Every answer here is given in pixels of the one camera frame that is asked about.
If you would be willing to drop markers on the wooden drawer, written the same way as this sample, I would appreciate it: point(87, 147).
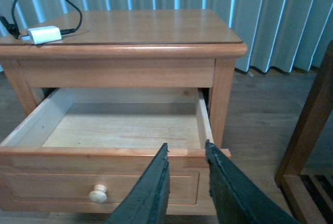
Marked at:
point(83, 149)

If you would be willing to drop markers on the wooden nightstand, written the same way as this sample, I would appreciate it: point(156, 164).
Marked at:
point(131, 48)

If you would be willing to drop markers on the white charger adapter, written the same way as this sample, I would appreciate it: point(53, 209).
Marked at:
point(41, 35)

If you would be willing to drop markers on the pale green curtain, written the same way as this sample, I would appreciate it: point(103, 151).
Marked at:
point(284, 34)

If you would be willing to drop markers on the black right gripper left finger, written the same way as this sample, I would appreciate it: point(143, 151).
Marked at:
point(147, 202)

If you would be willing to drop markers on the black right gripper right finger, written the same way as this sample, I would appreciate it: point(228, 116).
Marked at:
point(236, 198)

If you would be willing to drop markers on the dark wooden furniture frame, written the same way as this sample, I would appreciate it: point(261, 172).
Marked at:
point(309, 196)

